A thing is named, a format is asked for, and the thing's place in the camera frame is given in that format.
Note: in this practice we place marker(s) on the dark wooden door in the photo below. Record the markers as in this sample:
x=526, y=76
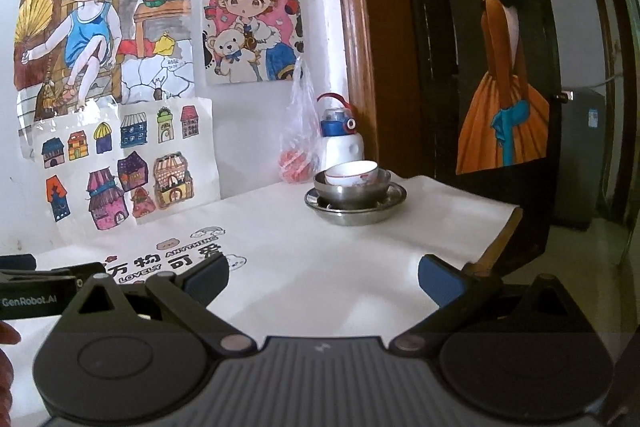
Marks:
x=500, y=217

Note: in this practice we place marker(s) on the large steel bowl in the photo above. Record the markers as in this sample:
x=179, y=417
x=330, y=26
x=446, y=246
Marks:
x=350, y=197

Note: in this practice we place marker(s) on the orange dress girl poster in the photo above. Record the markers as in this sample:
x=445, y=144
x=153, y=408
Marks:
x=500, y=97

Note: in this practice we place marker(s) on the wooden table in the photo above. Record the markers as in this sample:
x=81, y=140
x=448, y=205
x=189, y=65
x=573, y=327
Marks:
x=500, y=242

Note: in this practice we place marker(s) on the girl with teddy wall poster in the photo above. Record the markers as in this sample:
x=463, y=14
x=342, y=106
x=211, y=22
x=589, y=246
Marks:
x=250, y=17

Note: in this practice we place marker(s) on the large steel basin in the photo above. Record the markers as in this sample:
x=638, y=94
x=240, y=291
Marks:
x=350, y=217

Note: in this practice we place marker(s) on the boy with fan wall poster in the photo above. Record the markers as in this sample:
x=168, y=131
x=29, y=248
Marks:
x=90, y=22

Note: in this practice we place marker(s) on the white and blue water bottle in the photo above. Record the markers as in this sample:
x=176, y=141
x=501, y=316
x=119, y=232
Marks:
x=342, y=149

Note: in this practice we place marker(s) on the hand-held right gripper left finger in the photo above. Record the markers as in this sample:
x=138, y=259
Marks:
x=212, y=274

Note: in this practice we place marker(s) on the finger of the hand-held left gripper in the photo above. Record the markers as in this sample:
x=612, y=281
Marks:
x=85, y=271

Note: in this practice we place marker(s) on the person's left hand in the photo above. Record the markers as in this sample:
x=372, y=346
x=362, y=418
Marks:
x=6, y=334

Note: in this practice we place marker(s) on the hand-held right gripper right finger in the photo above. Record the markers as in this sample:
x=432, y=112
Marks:
x=440, y=279

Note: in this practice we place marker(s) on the brown wooden door frame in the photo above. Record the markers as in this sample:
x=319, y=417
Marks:
x=360, y=32

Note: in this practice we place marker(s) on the colourful houses drawing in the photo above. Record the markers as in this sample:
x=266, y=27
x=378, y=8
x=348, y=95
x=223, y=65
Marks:
x=130, y=157

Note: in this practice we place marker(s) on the white printed table cover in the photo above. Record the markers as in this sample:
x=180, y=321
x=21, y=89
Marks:
x=325, y=267

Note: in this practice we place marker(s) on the clear plastic bag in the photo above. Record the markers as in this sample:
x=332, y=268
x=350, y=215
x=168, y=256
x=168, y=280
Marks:
x=300, y=147

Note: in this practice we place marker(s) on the white ceramic bowl red print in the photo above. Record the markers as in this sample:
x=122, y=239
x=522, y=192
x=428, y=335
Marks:
x=352, y=174

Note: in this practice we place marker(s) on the grey appliance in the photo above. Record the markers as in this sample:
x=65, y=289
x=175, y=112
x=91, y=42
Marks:
x=580, y=167

